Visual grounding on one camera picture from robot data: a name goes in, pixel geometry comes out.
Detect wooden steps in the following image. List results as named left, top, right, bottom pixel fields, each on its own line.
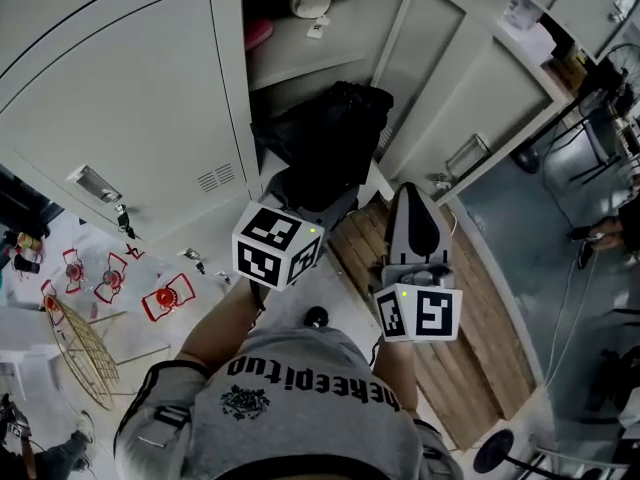
left=327, top=200, right=539, bottom=452

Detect white tag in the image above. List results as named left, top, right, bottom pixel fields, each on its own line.
left=305, top=14, right=334, bottom=41

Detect white floor cable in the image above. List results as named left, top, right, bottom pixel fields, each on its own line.
left=543, top=236, right=596, bottom=390

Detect gold wire basket stand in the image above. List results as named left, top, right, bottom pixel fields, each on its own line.
left=46, top=292, right=172, bottom=412

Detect person's black shoe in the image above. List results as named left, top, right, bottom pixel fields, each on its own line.
left=303, top=305, right=330, bottom=330

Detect black round-base floor fan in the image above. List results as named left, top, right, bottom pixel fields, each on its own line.
left=472, top=427, right=556, bottom=475

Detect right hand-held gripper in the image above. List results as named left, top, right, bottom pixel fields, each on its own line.
left=373, top=181, right=464, bottom=344

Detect person's left forearm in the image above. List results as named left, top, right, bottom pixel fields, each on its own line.
left=175, top=277, right=267, bottom=375

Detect black garment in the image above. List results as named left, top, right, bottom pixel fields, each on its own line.
left=249, top=80, right=396, bottom=215

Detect person's grey printed shirt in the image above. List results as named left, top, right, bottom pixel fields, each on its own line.
left=114, top=325, right=465, bottom=480

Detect pink pouch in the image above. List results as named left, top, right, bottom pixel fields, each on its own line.
left=243, top=17, right=276, bottom=52

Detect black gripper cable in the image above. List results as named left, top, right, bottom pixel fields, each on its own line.
left=248, top=282, right=268, bottom=330

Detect grey metal locker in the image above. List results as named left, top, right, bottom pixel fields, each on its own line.
left=0, top=0, right=599, bottom=292

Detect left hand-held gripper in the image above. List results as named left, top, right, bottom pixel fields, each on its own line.
left=231, top=146, right=361, bottom=293

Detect white printed box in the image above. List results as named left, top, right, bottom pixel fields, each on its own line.
left=501, top=0, right=545, bottom=33

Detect black standing fan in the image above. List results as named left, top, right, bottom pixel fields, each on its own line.
left=514, top=42, right=640, bottom=175

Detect person's right forearm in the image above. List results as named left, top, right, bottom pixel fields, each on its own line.
left=372, top=340, right=419, bottom=420

